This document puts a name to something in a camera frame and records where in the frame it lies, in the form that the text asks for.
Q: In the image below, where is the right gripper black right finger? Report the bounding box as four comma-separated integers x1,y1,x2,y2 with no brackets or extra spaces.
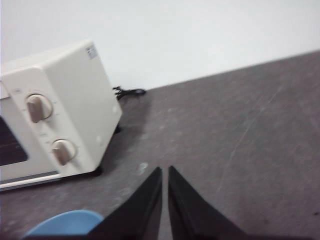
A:
167,165,251,240

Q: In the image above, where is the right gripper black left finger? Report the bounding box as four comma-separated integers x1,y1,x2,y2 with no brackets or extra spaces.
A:
87,166,163,240

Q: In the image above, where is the blue ribbed bowl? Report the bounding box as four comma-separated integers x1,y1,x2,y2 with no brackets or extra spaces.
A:
22,209,105,240

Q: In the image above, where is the cream Toshiba toaster oven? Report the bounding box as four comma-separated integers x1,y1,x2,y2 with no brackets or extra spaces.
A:
0,38,123,193

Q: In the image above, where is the beige timer knob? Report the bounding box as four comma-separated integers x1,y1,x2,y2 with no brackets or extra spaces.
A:
51,139,77,167

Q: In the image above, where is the beige temperature knob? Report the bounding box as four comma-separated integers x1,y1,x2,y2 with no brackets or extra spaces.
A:
24,93,55,124

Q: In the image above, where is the black oven power cable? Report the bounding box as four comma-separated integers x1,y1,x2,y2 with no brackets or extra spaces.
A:
112,86,147,100

